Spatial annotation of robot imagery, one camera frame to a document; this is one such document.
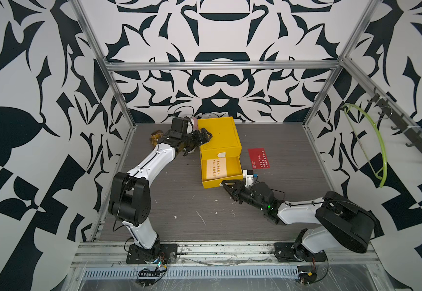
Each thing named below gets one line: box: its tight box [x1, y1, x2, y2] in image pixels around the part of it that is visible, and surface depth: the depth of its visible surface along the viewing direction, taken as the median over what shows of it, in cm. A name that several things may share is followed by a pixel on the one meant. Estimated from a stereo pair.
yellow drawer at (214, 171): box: [201, 157, 244, 189], surface depth 91 cm
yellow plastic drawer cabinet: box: [197, 116, 243, 174], surface depth 88 cm
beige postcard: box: [206, 157, 228, 180], surface depth 91 cm
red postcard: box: [247, 147, 271, 170], surface depth 106 cm
